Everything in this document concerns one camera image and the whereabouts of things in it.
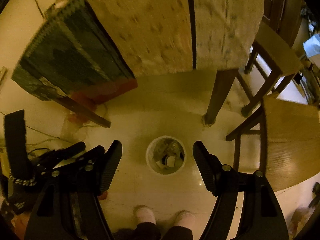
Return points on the patchwork tablecloth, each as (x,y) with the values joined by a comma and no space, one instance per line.
(155,30)

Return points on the white crumpled paper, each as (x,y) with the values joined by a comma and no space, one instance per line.
(171,161)

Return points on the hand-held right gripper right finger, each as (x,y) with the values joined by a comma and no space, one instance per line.
(205,170)

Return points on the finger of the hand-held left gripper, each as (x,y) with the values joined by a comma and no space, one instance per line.
(72,150)
(96,152)

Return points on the white trash bin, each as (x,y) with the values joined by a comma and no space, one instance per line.
(157,146)

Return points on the brown panelled door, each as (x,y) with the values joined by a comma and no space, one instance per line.
(275,5)

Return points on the white plastic bag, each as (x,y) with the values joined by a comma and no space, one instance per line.
(312,46)

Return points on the person's left leg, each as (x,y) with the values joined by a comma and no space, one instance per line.
(145,216)

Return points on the brown seated wooden chair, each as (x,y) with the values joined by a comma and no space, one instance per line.
(292,142)

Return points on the light seated wooden chair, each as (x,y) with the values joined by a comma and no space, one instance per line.
(275,55)

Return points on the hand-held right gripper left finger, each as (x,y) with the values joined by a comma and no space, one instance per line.
(112,166)

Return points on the person's feet in socks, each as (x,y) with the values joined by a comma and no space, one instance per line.
(184,218)

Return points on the thin wooden stick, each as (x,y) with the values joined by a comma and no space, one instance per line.
(38,6)

